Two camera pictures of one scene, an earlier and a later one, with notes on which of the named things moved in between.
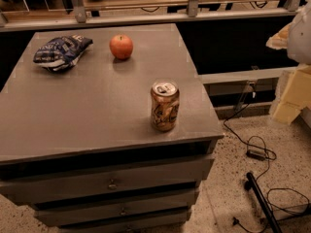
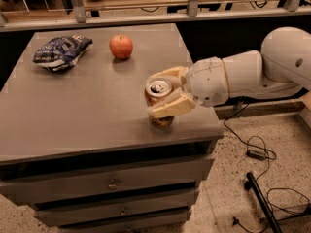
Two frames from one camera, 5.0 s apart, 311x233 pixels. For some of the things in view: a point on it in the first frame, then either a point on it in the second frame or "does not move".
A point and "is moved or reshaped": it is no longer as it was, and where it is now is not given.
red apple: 121,46 does not move
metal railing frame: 78,14 does not move
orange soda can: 164,105 is moved or reshaped
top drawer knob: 112,185 does not move
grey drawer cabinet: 79,144 does not move
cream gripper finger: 280,40 → 177,74
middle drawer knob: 122,212 does not move
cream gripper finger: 293,93 → 171,105
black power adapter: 259,155 does not move
